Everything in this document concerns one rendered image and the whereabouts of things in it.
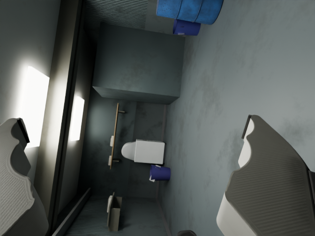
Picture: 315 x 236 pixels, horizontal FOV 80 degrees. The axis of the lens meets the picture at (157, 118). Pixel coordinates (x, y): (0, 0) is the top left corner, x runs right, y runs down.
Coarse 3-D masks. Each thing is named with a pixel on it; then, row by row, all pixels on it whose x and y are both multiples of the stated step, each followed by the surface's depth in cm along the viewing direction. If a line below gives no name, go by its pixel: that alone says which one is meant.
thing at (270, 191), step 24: (264, 144) 8; (288, 144) 9; (240, 168) 7; (264, 168) 7; (288, 168) 7; (240, 192) 6; (264, 192) 6; (288, 192) 6; (240, 216) 6; (264, 216) 6; (288, 216) 6; (312, 216) 6
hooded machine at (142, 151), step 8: (128, 144) 598; (136, 144) 596; (144, 144) 600; (152, 144) 603; (160, 144) 606; (128, 152) 597; (136, 152) 596; (144, 152) 599; (152, 152) 602; (160, 152) 605; (136, 160) 596; (144, 160) 599; (152, 160) 602; (160, 160) 605
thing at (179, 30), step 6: (174, 24) 410; (180, 24) 374; (186, 24) 376; (192, 24) 378; (198, 24) 380; (174, 30) 411; (180, 30) 383; (186, 30) 384; (192, 30) 385; (198, 30) 386
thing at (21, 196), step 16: (0, 128) 9; (16, 128) 10; (0, 144) 8; (16, 144) 8; (0, 160) 7; (16, 160) 8; (0, 176) 7; (16, 176) 7; (0, 192) 6; (16, 192) 6; (32, 192) 6; (0, 208) 6; (16, 208) 6; (32, 208) 6; (0, 224) 5; (16, 224) 5; (32, 224) 6; (48, 224) 7
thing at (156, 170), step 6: (150, 168) 536; (156, 168) 506; (162, 168) 512; (168, 168) 518; (150, 174) 534; (156, 174) 498; (162, 174) 502; (168, 174) 505; (150, 180) 500; (156, 180) 508; (162, 180) 513
